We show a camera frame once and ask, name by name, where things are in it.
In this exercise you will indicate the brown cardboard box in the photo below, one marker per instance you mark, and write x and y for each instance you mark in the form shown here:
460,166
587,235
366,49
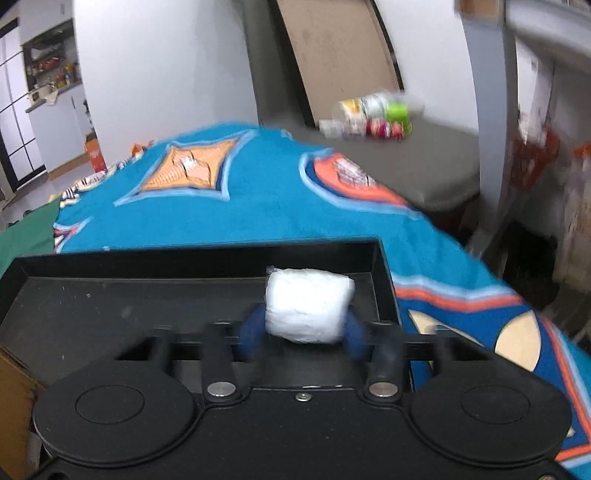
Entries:
19,390

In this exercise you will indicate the leaning brown board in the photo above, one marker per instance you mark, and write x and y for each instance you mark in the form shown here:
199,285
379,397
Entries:
336,51

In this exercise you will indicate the green lidded container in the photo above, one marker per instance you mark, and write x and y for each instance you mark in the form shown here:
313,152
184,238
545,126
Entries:
398,115

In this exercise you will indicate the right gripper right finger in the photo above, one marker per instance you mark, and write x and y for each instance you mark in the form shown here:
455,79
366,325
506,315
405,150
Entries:
460,365

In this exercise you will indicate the white kitchen cabinet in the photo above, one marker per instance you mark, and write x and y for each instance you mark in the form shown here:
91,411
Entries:
60,130

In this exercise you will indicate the black framed glass door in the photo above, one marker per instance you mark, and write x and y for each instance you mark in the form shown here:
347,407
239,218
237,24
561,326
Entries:
20,155

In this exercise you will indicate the blue patterned blanket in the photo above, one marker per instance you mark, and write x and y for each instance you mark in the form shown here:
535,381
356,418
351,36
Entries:
237,183

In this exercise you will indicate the green cloth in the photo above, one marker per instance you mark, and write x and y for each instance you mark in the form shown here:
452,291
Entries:
32,235

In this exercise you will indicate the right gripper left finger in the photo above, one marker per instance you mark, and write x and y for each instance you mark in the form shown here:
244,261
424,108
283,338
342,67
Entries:
217,347

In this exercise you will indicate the white tissue wad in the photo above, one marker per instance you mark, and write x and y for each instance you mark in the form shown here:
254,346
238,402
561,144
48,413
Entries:
308,306

